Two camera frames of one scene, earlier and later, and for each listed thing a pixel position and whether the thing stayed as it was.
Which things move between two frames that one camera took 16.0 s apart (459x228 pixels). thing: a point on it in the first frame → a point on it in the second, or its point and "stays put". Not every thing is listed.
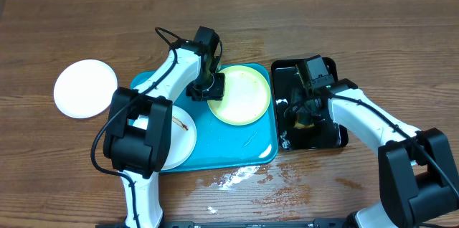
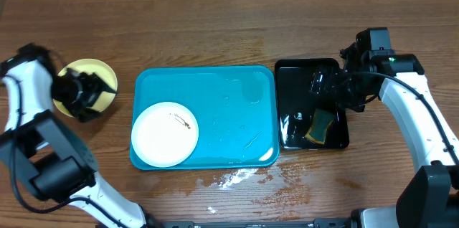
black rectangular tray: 303,120 stays put
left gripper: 216,93 → 93,87
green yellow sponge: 303,120 → 321,121
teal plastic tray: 220,145 stays put
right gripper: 298,105 → 333,76
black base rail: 318,223 stays put
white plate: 183,137 stays put
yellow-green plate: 247,96 → 102,72
